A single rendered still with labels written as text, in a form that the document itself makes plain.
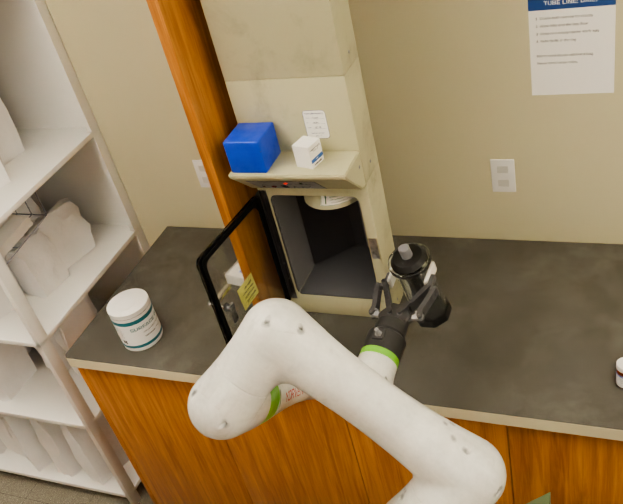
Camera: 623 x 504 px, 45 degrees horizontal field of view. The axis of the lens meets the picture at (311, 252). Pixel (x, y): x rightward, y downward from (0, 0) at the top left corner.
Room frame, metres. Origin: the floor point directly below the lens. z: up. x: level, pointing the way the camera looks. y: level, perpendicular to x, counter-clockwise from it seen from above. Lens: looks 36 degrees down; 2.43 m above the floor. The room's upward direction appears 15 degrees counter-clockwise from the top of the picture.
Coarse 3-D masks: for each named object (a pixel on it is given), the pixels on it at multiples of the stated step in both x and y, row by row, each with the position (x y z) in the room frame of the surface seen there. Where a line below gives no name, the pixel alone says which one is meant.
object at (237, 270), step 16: (240, 224) 1.70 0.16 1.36; (256, 224) 1.75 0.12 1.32; (240, 240) 1.68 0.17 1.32; (256, 240) 1.73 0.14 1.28; (224, 256) 1.62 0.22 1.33; (240, 256) 1.67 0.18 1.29; (256, 256) 1.72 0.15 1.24; (224, 272) 1.61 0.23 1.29; (240, 272) 1.65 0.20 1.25; (256, 272) 1.70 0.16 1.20; (272, 272) 1.75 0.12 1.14; (224, 288) 1.59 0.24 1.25; (240, 288) 1.64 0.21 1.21; (256, 288) 1.68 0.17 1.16; (272, 288) 1.74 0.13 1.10; (224, 304) 1.57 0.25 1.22; (240, 304) 1.62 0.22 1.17; (240, 320) 1.60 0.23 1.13; (224, 336) 1.55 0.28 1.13
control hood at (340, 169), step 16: (288, 160) 1.70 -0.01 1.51; (336, 160) 1.63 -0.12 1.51; (352, 160) 1.61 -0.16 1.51; (240, 176) 1.69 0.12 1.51; (256, 176) 1.67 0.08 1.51; (272, 176) 1.65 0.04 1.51; (288, 176) 1.63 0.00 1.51; (304, 176) 1.60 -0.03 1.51; (320, 176) 1.58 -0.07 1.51; (336, 176) 1.56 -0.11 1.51; (352, 176) 1.59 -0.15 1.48
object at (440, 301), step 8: (424, 248) 1.48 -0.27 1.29; (424, 264) 1.43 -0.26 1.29; (392, 272) 1.45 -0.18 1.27; (416, 272) 1.42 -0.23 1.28; (424, 272) 1.43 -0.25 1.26; (400, 280) 1.45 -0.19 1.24; (408, 280) 1.43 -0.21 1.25; (416, 280) 1.43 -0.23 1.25; (408, 288) 1.44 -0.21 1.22; (416, 288) 1.43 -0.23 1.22; (440, 288) 1.47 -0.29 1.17; (408, 296) 1.46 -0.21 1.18; (440, 296) 1.46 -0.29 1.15; (432, 304) 1.44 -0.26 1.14; (440, 304) 1.45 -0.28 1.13; (432, 312) 1.44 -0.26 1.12; (440, 312) 1.45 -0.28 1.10; (424, 320) 1.46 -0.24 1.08
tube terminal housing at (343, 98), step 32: (352, 64) 1.71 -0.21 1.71; (256, 96) 1.77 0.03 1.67; (288, 96) 1.73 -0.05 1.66; (320, 96) 1.69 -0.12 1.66; (352, 96) 1.67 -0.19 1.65; (288, 128) 1.74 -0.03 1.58; (352, 128) 1.66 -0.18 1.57; (288, 192) 1.76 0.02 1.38; (320, 192) 1.72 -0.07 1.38; (352, 192) 1.67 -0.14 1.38; (384, 224) 1.71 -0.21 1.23; (384, 256) 1.67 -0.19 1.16
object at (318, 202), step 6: (306, 198) 1.79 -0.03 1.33; (312, 198) 1.77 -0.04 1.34; (318, 198) 1.75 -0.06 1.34; (324, 198) 1.74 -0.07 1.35; (330, 198) 1.73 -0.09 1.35; (336, 198) 1.73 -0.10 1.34; (342, 198) 1.73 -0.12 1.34; (348, 198) 1.73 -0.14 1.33; (354, 198) 1.73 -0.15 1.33; (312, 204) 1.76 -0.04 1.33; (318, 204) 1.75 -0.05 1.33; (324, 204) 1.74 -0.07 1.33; (330, 204) 1.73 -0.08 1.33; (336, 204) 1.72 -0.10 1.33; (342, 204) 1.72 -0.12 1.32; (348, 204) 1.72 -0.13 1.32
